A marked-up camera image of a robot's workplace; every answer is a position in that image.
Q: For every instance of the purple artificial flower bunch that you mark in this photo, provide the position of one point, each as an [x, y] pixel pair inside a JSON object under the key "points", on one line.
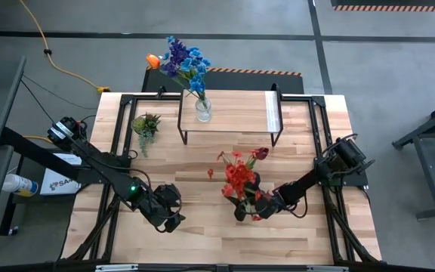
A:
{"points": [[178, 54]]}

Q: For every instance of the white spray can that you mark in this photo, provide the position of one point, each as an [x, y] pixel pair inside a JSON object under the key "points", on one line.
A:
{"points": [[17, 184]]}

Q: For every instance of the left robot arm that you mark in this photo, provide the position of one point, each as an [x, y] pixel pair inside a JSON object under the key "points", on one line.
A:
{"points": [[100, 166]]}

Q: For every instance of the small green succulent plant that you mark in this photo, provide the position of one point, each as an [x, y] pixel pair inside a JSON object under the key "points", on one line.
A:
{"points": [[145, 124]]}

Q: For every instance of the white printed cardboard box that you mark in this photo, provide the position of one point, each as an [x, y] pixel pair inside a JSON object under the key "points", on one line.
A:
{"points": [[57, 186]]}

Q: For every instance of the blue artificial flower bunch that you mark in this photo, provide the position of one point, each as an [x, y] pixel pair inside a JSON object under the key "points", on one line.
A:
{"points": [[196, 72]]}

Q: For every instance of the black desk support beam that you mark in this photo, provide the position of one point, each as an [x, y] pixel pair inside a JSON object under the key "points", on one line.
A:
{"points": [[32, 151]]}

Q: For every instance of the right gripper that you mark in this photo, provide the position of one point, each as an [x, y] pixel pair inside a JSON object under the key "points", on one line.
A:
{"points": [[263, 204]]}

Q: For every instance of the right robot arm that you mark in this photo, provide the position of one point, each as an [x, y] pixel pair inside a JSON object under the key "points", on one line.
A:
{"points": [[334, 166]]}

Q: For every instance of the clear ribbed glass vase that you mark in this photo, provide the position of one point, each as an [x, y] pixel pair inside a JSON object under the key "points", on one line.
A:
{"points": [[203, 111]]}

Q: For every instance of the orange artificial tulip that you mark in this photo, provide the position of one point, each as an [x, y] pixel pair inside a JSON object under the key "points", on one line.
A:
{"points": [[152, 61]]}

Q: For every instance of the black aluminium frame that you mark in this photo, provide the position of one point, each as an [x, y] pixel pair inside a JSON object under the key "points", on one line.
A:
{"points": [[318, 101]]}

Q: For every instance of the silver metal bracket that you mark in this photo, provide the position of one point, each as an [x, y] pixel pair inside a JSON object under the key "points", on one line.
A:
{"points": [[115, 268], [327, 269]]}

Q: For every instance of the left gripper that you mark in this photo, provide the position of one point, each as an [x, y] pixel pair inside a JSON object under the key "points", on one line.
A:
{"points": [[166, 208]]}

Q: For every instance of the red artificial flower bunch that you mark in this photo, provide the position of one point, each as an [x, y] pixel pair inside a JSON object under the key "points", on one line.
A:
{"points": [[238, 179]]}

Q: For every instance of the black striped floor mat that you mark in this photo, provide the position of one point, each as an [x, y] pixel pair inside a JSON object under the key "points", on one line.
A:
{"points": [[391, 7], [251, 81]]}

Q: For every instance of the black metal stand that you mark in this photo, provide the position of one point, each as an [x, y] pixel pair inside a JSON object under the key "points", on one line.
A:
{"points": [[427, 174]]}

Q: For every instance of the dark red artificial tulip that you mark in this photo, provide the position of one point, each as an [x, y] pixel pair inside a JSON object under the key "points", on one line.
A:
{"points": [[261, 153]]}

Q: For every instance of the wooden shelf black legs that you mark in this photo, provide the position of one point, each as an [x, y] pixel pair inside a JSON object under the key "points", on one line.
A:
{"points": [[236, 109]]}

